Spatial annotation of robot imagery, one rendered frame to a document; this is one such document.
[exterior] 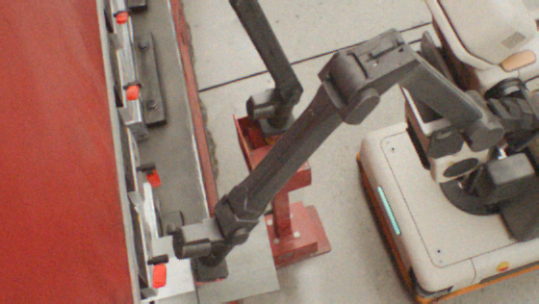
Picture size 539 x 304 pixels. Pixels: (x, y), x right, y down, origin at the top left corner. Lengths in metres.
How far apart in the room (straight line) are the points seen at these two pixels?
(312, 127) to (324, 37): 1.93
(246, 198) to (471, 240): 1.24
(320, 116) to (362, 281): 1.49
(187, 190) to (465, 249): 1.01
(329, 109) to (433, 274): 1.27
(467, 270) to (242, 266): 1.00
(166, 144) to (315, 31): 1.40
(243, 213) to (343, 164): 1.50
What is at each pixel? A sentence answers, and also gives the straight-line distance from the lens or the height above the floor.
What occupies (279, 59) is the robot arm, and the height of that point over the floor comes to 1.10.
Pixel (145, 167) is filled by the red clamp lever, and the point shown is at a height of 1.23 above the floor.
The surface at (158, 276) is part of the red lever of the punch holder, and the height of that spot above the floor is 1.29.
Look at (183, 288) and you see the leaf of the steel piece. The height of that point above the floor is 1.00.
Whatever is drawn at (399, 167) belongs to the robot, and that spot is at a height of 0.28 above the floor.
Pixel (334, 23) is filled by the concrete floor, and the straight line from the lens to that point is 3.10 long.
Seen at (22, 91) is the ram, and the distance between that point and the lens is 0.80.
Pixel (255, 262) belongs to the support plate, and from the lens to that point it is 1.54.
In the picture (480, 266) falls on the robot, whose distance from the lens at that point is 2.36.
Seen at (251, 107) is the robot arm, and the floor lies 0.94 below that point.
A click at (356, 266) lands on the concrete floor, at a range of 2.58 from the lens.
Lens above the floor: 2.46
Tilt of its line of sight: 63 degrees down
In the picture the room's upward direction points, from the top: 8 degrees counter-clockwise
